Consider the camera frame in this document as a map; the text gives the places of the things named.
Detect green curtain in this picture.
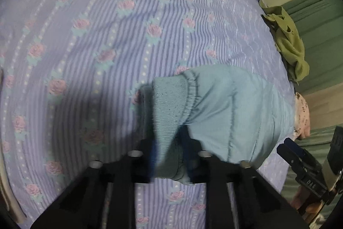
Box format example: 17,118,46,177
281,0,343,208

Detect person's hand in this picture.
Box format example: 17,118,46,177
290,185,310,209

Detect pink patterned jacket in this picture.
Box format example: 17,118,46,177
293,93,310,140

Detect purple floral bed cover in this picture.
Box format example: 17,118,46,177
1,0,294,228

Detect light blue padded pants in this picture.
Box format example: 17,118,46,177
138,65,295,183

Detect olive green garment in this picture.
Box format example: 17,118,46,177
259,0,310,83

